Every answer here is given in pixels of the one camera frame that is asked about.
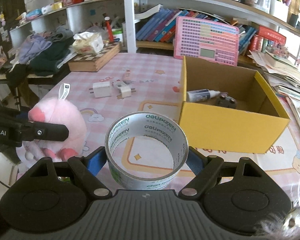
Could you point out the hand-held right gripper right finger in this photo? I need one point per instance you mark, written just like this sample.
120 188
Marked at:
196 161

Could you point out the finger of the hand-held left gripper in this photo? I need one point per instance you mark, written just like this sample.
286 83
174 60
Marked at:
52 131

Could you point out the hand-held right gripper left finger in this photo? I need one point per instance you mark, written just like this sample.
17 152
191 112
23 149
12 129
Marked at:
96 161

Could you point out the pink plush toy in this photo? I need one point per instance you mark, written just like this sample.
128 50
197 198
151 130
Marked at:
65 115

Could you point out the yellow cardboard box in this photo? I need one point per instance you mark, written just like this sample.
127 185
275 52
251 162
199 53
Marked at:
227 127

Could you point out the silver tape roll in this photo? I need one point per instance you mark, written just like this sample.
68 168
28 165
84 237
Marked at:
150 123

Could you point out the large white plug adapter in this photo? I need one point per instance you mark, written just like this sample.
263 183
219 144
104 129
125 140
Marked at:
101 90

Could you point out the white squeeze bottle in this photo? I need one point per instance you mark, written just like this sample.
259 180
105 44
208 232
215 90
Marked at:
200 95

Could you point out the grey toy car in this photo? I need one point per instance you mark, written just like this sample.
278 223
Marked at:
225 101

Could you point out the small white plug adapter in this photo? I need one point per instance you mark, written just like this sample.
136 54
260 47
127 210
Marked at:
126 92

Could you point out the small pink plastic case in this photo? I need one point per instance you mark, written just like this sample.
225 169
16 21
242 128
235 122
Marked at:
127 75

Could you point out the dark wooden side table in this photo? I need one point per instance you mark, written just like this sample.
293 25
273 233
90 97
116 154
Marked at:
40 80

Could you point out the pile of clothes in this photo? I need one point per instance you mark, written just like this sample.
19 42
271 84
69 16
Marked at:
47 55

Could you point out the pink checked tablecloth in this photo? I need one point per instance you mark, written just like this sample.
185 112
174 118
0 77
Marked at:
155 95

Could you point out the wooden chess box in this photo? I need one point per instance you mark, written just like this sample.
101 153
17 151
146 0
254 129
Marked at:
95 60

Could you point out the floral tissue pack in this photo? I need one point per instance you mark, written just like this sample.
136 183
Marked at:
87 43

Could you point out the red and white bottle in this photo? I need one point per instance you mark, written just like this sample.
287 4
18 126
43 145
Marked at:
110 32

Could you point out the grey furry cuff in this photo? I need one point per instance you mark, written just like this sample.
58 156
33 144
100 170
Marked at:
297 215

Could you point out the green and white jar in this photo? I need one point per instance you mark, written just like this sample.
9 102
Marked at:
118 35

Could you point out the blue wipes pack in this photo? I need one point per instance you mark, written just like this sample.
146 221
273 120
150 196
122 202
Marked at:
33 14

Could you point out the pink learning tablet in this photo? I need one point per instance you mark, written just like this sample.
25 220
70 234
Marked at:
205 40

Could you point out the stack of papers and books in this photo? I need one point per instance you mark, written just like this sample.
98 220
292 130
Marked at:
282 72

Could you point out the white bookshelf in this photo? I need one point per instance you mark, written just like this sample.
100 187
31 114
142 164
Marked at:
130 17

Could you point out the row of colourful books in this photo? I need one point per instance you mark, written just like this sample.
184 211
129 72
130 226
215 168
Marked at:
155 27

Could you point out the red book set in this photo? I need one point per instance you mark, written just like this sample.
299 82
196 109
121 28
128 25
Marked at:
267 38

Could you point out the small black box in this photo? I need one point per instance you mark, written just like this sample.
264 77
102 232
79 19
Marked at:
293 20

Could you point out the white pen holder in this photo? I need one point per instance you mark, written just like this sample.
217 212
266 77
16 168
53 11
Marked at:
278 10

